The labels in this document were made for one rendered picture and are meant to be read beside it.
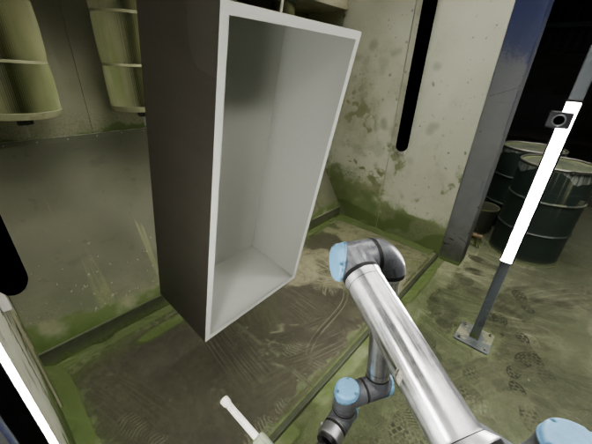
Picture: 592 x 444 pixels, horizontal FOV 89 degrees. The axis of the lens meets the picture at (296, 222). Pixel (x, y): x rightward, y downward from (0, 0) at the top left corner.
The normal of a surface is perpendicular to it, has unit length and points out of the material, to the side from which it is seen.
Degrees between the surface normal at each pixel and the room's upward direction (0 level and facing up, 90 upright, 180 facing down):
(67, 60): 90
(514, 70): 90
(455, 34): 90
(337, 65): 90
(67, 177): 57
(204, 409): 0
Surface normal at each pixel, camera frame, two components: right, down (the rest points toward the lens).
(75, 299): 0.65, -0.21
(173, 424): 0.04, -0.89
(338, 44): -0.63, 0.33
